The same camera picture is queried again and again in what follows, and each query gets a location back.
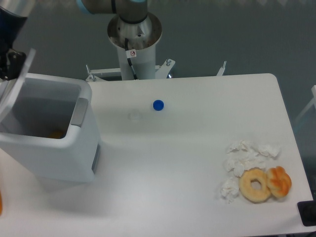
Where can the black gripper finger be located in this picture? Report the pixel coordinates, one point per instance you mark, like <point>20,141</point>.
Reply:
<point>11,64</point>

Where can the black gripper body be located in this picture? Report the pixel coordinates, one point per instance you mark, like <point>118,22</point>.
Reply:
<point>10,26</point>

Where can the white trash can lid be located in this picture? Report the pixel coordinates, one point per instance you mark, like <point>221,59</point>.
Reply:
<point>10,89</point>

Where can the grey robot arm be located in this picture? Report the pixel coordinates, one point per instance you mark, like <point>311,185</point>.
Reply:
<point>130,11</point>

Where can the white trash can body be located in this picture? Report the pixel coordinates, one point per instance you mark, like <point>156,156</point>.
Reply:
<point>45,104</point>

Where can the orange item inside trash can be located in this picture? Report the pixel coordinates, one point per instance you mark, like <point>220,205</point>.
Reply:
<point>57,134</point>

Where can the clear plastic cap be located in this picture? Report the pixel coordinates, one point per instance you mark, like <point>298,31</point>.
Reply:
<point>134,115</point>

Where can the blue bottle cap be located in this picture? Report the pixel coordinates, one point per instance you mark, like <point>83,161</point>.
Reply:
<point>158,105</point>

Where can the orange object at left edge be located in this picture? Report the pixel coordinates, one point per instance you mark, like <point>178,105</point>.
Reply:
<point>1,203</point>

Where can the large crumpled white tissue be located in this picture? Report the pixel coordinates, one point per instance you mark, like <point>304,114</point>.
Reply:
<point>244,155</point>

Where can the small crumpled white tissue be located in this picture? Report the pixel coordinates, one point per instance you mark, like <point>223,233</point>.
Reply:
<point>229,190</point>

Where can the orange glazed twisted bread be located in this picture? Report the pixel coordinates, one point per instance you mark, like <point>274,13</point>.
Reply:
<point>278,181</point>

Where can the black device at table corner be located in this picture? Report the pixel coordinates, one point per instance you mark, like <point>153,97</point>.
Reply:
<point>307,211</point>

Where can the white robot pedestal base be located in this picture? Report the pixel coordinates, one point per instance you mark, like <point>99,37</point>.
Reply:
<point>136,49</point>

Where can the white table bracket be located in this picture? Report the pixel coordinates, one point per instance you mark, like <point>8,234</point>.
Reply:
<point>222,69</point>

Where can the plain ring donut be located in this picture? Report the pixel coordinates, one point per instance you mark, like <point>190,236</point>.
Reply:
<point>253,185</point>

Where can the white frame at right edge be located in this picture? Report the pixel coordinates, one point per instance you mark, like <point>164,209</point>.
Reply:
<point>306,112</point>

